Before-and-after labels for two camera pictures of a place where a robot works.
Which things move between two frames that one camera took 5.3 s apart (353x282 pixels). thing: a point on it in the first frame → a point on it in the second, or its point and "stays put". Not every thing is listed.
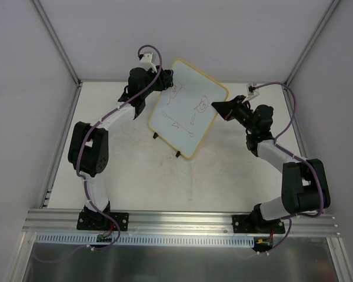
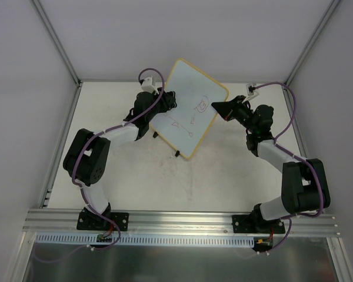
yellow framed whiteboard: (184, 113) stays put
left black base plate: (100, 221) stays put
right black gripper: (233, 108) stays put
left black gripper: (163, 80) → (167, 100)
